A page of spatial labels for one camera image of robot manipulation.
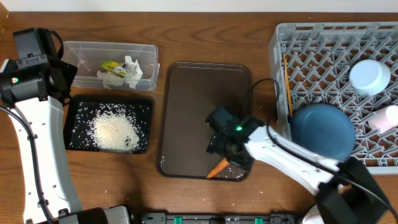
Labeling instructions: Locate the orange carrot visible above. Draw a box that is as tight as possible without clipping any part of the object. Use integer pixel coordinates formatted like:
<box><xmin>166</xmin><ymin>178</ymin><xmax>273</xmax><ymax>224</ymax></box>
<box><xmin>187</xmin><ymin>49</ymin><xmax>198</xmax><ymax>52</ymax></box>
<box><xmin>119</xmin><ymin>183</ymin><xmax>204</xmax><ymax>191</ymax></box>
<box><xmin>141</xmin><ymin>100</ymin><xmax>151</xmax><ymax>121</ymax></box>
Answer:
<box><xmin>206</xmin><ymin>158</ymin><xmax>229</xmax><ymax>179</ymax></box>

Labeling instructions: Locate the black plastic tray bin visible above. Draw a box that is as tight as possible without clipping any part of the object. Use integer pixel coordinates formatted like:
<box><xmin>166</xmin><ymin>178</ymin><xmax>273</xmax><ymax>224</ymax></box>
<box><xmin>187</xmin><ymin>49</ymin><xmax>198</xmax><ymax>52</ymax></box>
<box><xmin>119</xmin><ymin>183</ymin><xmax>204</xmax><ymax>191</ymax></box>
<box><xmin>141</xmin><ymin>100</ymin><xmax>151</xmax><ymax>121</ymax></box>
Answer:
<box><xmin>63</xmin><ymin>94</ymin><xmax>154</xmax><ymax>154</ymax></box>

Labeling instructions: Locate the brown serving tray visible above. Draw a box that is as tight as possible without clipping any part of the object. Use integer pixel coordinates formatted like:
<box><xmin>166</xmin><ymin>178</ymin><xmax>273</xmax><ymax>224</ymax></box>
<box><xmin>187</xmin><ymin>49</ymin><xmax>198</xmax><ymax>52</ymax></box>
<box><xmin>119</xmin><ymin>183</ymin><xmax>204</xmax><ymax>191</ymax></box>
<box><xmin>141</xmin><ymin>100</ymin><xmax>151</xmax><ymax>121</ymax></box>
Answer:
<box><xmin>158</xmin><ymin>62</ymin><xmax>252</xmax><ymax>179</ymax></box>

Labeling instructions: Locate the white tissue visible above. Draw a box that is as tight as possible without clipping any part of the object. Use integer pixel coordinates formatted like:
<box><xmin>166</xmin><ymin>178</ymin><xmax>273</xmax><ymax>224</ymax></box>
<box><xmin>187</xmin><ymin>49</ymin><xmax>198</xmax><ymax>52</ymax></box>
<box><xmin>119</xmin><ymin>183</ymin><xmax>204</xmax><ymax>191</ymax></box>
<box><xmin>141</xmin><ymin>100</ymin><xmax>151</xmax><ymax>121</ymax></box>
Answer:
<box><xmin>96</xmin><ymin>56</ymin><xmax>144</xmax><ymax>89</ymax></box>

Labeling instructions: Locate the clear plastic bin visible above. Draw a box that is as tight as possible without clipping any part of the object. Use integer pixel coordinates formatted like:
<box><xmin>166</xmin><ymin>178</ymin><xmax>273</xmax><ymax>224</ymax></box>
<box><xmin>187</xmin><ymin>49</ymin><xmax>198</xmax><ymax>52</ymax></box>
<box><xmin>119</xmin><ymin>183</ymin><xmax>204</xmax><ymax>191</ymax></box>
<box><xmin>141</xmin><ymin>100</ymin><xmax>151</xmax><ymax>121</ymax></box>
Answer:
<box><xmin>62</xmin><ymin>41</ymin><xmax>160</xmax><ymax>91</ymax></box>

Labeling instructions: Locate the yellow green snack wrapper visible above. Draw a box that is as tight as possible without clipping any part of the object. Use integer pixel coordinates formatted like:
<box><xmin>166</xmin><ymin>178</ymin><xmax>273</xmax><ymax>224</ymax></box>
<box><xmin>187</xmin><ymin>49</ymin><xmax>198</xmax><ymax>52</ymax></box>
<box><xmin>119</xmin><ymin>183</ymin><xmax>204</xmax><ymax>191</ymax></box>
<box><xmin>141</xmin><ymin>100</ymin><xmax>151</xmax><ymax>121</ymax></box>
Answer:
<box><xmin>100</xmin><ymin>60</ymin><xmax>127</xmax><ymax>77</ymax></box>

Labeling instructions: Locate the white cup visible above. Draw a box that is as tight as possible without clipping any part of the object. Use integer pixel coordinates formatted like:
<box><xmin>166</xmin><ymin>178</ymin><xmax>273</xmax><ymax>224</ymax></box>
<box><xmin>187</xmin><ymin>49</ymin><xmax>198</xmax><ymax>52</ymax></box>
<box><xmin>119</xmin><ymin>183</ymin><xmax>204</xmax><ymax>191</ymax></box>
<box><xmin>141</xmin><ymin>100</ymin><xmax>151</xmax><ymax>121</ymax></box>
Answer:
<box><xmin>368</xmin><ymin>105</ymin><xmax>398</xmax><ymax>134</ymax></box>

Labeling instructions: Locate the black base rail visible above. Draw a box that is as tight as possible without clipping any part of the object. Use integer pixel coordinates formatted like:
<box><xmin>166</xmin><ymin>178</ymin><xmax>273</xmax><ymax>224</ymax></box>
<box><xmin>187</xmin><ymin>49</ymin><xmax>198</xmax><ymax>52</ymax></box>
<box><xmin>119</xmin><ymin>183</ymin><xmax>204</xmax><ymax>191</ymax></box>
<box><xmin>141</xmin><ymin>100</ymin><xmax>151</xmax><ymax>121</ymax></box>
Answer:
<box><xmin>139</xmin><ymin>213</ymin><xmax>299</xmax><ymax>224</ymax></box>

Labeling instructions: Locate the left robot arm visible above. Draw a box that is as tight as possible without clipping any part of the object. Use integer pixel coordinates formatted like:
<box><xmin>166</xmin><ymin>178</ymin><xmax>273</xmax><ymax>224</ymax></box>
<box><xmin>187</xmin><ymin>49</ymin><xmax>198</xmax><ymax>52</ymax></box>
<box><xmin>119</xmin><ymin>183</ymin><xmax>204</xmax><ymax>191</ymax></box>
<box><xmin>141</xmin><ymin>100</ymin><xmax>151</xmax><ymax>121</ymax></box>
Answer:
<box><xmin>1</xmin><ymin>28</ymin><xmax>131</xmax><ymax>224</ymax></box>

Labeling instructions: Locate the dark blue plate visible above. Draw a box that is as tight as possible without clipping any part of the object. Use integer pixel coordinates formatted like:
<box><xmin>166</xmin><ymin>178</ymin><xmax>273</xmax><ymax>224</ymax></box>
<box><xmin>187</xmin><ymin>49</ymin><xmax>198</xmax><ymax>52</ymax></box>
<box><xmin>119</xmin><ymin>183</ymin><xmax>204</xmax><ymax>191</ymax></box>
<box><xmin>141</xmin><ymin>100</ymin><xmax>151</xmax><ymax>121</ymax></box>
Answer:
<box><xmin>290</xmin><ymin>104</ymin><xmax>356</xmax><ymax>162</ymax></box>

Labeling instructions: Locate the grey dishwasher rack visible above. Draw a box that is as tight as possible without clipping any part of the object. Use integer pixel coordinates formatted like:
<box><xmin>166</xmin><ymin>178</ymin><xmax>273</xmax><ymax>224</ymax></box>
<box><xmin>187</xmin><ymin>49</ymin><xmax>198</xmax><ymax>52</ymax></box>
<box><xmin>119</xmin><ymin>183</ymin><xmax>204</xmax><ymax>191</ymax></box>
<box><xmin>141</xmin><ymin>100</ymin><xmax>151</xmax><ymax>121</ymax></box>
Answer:
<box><xmin>269</xmin><ymin>22</ymin><xmax>397</xmax><ymax>175</ymax></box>

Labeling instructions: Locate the light blue bowl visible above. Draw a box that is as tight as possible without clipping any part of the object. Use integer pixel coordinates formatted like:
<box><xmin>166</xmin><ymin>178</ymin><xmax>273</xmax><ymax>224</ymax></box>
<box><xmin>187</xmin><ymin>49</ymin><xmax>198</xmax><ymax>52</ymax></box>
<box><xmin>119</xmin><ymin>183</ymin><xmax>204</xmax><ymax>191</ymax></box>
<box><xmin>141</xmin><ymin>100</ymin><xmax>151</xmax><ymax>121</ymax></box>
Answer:
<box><xmin>349</xmin><ymin>59</ymin><xmax>391</xmax><ymax>96</ymax></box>

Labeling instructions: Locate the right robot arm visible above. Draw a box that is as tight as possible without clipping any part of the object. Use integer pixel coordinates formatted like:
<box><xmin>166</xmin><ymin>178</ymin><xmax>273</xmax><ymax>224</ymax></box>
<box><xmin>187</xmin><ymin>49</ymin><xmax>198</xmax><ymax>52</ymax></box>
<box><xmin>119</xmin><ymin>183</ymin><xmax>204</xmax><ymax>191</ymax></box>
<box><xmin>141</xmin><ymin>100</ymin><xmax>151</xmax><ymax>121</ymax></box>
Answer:
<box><xmin>206</xmin><ymin>107</ymin><xmax>397</xmax><ymax>223</ymax></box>

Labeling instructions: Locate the pile of white rice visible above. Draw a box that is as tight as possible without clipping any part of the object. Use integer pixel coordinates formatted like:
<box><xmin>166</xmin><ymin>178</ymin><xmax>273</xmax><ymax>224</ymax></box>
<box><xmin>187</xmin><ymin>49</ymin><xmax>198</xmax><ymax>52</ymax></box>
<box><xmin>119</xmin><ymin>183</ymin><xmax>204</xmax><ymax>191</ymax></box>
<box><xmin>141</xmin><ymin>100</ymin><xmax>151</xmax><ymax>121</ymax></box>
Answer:
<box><xmin>70</xmin><ymin>103</ymin><xmax>149</xmax><ymax>153</ymax></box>

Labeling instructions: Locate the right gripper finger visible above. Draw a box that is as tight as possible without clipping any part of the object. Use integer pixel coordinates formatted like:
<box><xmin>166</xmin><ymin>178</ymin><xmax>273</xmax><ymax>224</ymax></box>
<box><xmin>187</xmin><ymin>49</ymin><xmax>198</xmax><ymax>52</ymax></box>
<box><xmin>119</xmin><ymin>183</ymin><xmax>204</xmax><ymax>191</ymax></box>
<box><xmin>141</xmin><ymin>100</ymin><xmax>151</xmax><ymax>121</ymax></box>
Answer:
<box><xmin>228</xmin><ymin>151</ymin><xmax>254</xmax><ymax>171</ymax></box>
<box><xmin>206</xmin><ymin>134</ymin><xmax>229</xmax><ymax>156</ymax></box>

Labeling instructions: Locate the wooden chopstick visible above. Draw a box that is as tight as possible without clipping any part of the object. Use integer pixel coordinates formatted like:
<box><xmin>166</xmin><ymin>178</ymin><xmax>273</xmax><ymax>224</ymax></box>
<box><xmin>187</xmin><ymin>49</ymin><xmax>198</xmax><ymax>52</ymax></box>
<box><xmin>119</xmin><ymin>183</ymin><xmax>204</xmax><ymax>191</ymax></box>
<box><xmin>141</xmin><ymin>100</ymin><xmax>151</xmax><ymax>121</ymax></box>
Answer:
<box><xmin>284</xmin><ymin>62</ymin><xmax>294</xmax><ymax>118</ymax></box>
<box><xmin>282</xmin><ymin>53</ymin><xmax>292</xmax><ymax>118</ymax></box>

